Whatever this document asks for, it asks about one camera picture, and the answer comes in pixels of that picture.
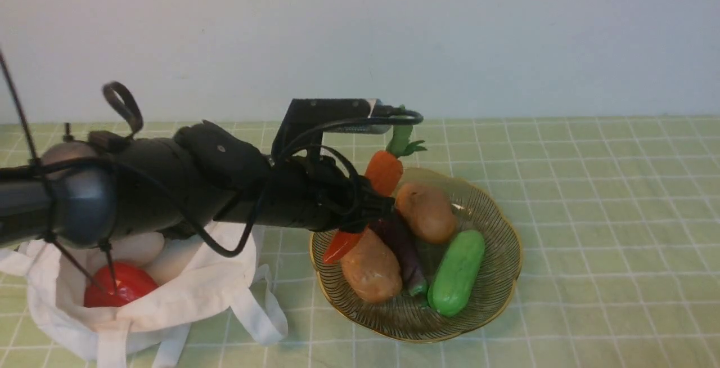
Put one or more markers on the green toy cucumber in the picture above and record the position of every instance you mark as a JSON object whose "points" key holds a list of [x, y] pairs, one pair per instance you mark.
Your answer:
{"points": [[451, 287]]}

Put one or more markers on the dark purple toy eggplant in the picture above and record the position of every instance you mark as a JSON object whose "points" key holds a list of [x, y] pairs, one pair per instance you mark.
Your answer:
{"points": [[394, 231]]}

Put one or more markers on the brown toy potato front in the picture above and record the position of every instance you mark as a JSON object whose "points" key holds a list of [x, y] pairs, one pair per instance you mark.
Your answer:
{"points": [[372, 270]]}

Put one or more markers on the orange toy carrot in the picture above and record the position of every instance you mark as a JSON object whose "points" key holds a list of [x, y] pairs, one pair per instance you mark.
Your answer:
{"points": [[384, 171]]}

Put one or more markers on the brown toy potato back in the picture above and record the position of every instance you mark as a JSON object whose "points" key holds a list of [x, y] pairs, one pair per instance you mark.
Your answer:
{"points": [[428, 212]]}

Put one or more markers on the amber glass plate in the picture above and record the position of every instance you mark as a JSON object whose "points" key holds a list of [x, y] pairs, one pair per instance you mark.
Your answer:
{"points": [[410, 319]]}

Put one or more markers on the white cloth bag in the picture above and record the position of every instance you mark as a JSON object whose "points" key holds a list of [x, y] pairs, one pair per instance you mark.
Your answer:
{"points": [[195, 283]]}

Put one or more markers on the red toy tomato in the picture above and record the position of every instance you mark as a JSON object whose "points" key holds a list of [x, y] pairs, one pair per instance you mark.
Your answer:
{"points": [[130, 283]]}

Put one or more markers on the brown toy potato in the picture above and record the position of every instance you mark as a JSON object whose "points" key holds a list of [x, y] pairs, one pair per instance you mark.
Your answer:
{"points": [[372, 270], [428, 212]]}

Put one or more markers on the green checkered tablecloth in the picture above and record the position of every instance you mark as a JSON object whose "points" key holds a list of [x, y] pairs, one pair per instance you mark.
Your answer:
{"points": [[618, 218]]}

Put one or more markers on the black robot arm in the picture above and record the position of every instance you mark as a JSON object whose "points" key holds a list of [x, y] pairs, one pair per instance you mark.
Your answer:
{"points": [[110, 187]]}

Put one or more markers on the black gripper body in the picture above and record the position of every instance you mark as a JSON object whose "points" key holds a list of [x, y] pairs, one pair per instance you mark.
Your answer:
{"points": [[321, 198]]}

